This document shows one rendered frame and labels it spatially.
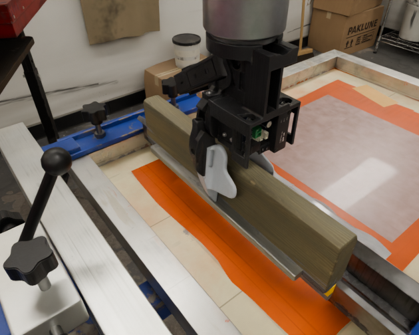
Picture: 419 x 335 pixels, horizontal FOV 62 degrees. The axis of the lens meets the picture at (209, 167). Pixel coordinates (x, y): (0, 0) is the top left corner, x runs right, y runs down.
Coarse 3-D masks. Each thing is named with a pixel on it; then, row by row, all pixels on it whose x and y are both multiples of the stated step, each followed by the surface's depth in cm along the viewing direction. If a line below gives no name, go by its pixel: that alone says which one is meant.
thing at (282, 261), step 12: (156, 144) 55; (156, 156) 54; (168, 156) 53; (180, 168) 51; (192, 180) 49; (204, 192) 47; (216, 204) 45; (228, 216) 44; (240, 216) 43; (240, 228) 42; (252, 228) 42; (252, 240) 41; (264, 240) 41; (264, 252) 40; (276, 252) 39; (276, 264) 39; (288, 264) 38; (288, 276) 38; (300, 276) 38
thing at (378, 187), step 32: (416, 128) 74; (352, 160) 66; (384, 160) 66; (416, 160) 66; (320, 192) 59; (352, 192) 59; (384, 192) 59; (416, 192) 59; (352, 224) 54; (384, 224) 54; (416, 224) 54; (224, 256) 49; (256, 256) 49; (256, 288) 45; (288, 288) 45; (288, 320) 42; (320, 320) 42
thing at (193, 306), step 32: (320, 64) 92; (352, 64) 93; (416, 96) 83; (96, 160) 63; (96, 192) 54; (128, 224) 49; (160, 256) 45; (160, 288) 42; (192, 288) 41; (192, 320) 38; (224, 320) 38
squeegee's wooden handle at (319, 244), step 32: (160, 96) 54; (160, 128) 52; (256, 192) 39; (288, 192) 37; (256, 224) 41; (288, 224) 36; (320, 224) 34; (288, 256) 39; (320, 256) 34; (320, 288) 36
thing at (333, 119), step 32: (320, 96) 85; (352, 96) 85; (288, 128) 74; (320, 128) 74; (352, 128) 74; (384, 128) 74; (160, 160) 66; (288, 160) 66; (320, 160) 66; (160, 192) 59; (192, 192) 59; (192, 224) 54; (224, 224) 54
